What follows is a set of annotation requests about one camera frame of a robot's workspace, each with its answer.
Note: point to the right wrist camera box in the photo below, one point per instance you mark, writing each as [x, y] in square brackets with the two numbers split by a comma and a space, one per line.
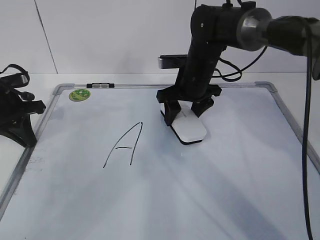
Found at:
[173, 61]

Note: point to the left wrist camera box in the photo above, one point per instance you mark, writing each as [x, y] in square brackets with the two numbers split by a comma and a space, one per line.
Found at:
[17, 80]

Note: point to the white board with aluminium frame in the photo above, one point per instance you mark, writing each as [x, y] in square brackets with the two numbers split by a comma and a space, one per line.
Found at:
[108, 168]

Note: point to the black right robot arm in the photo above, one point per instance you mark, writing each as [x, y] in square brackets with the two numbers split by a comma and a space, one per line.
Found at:
[247, 27]

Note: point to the round green magnet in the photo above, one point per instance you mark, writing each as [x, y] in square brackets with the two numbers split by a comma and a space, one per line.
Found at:
[79, 95]

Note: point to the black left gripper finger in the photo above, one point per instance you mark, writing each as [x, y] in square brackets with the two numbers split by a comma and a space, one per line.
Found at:
[8, 133]
[26, 133]

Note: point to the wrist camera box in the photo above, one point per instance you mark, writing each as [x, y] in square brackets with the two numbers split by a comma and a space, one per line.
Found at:
[173, 61]
[17, 80]

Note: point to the black marker clip holder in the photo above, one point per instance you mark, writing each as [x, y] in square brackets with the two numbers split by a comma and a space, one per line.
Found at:
[102, 85]

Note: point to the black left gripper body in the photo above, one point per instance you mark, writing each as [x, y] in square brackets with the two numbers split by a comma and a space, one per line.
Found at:
[14, 105]

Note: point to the white rectangular board eraser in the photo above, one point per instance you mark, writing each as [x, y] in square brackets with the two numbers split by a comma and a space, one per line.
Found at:
[187, 127]

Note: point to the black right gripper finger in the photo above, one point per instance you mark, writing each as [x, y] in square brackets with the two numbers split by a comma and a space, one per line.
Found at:
[199, 107]
[171, 110]

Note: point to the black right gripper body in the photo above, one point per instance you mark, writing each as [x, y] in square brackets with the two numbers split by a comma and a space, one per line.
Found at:
[193, 81]

